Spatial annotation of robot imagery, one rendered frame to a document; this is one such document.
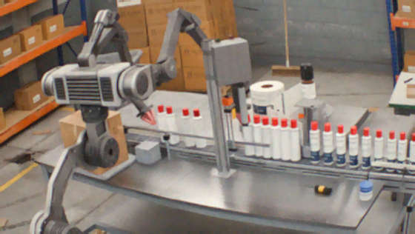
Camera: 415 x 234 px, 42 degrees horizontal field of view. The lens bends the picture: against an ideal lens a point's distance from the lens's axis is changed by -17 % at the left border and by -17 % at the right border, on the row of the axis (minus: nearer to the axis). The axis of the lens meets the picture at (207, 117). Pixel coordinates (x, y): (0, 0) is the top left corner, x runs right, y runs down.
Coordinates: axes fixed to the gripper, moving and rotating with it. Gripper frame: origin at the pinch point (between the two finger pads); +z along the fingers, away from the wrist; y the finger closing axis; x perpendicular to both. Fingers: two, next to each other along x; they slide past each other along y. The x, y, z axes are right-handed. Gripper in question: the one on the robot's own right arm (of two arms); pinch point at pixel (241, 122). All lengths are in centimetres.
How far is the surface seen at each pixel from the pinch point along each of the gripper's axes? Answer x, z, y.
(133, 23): -249, 11, 280
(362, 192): 32, 14, -82
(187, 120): 7.8, -2.0, 27.4
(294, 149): 9.4, 6.8, -34.2
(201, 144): 7.7, 10.6, 20.7
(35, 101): -162, 76, 388
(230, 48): 17.2, -44.3, -11.0
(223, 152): 22.9, 5.4, -2.4
